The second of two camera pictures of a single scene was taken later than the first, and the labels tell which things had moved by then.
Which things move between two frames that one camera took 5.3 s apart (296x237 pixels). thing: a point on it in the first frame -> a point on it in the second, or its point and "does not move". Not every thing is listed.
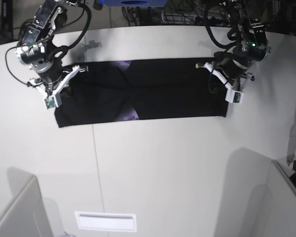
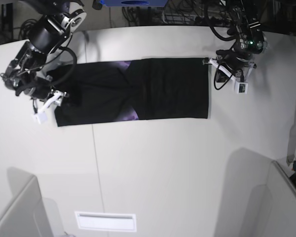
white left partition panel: x=25 y=215 does not move
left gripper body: x=54 y=78 -> x=43 y=90
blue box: x=134 y=3 does not move
